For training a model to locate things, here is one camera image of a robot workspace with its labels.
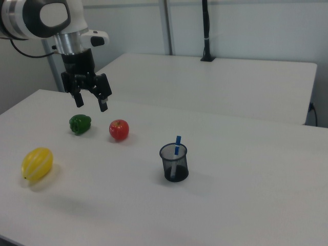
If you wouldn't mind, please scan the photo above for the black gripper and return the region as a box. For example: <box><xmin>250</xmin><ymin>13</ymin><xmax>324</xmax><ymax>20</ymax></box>
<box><xmin>60</xmin><ymin>48</ymin><xmax>114</xmax><ymax>113</ymax></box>

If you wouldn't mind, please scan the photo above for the blue white marker pen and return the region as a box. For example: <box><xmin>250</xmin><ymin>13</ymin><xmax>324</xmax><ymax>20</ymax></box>
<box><xmin>171</xmin><ymin>135</ymin><xmax>182</xmax><ymax>179</ymax></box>

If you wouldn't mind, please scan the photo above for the black mesh pen cup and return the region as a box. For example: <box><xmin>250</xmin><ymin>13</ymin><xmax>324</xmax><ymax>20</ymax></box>
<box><xmin>158</xmin><ymin>142</ymin><xmax>190</xmax><ymax>183</ymax></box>

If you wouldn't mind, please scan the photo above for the green bell pepper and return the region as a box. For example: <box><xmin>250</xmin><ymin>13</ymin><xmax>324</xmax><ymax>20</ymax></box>
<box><xmin>69</xmin><ymin>114</ymin><xmax>92</xmax><ymax>135</ymax></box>

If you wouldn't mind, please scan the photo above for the red apple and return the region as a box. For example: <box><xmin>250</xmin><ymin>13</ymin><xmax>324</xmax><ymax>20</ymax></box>
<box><xmin>109</xmin><ymin>119</ymin><xmax>130</xmax><ymax>141</ymax></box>

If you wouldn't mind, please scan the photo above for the yellow striped melon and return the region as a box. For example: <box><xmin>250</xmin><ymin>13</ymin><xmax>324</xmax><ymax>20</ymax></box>
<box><xmin>20</xmin><ymin>147</ymin><xmax>54</xmax><ymax>182</ymax></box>

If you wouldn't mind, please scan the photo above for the white side table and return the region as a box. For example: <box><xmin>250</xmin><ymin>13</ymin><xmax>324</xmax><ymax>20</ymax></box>
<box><xmin>96</xmin><ymin>53</ymin><xmax>318</xmax><ymax>126</ymax></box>

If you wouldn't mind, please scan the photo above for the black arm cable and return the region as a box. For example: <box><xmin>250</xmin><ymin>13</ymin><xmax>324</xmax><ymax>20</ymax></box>
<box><xmin>9</xmin><ymin>37</ymin><xmax>57</xmax><ymax>58</ymax></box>

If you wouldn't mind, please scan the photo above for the grey aluminium partition post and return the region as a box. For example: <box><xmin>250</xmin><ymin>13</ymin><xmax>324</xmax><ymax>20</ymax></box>
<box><xmin>158</xmin><ymin>0</ymin><xmax>175</xmax><ymax>56</ymax></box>

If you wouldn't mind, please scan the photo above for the black camera pole with base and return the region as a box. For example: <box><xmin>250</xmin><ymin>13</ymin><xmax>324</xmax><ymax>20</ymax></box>
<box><xmin>200</xmin><ymin>0</ymin><xmax>216</xmax><ymax>62</ymax></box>

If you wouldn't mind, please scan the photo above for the black wall cable with plug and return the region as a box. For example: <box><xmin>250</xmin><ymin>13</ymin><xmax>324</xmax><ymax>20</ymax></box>
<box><xmin>309</xmin><ymin>101</ymin><xmax>319</xmax><ymax>127</ymax></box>

